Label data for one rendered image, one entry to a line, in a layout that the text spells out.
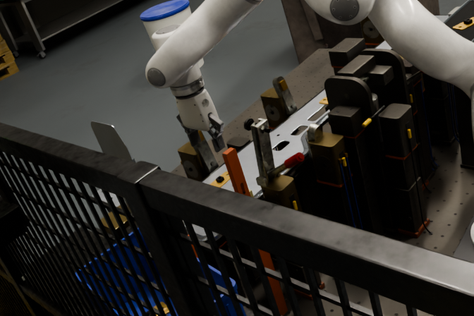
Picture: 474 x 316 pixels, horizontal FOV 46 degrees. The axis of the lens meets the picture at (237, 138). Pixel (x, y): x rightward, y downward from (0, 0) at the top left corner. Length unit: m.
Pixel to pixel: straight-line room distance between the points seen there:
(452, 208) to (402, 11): 0.74
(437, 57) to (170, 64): 0.55
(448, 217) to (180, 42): 0.92
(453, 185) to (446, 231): 0.22
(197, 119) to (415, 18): 0.56
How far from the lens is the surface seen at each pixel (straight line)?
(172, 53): 1.24
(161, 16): 5.21
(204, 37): 1.24
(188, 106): 1.39
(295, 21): 4.50
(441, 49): 1.17
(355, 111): 1.42
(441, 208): 1.75
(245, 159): 1.58
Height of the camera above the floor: 1.77
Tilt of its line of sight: 27 degrees down
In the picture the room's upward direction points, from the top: 18 degrees counter-clockwise
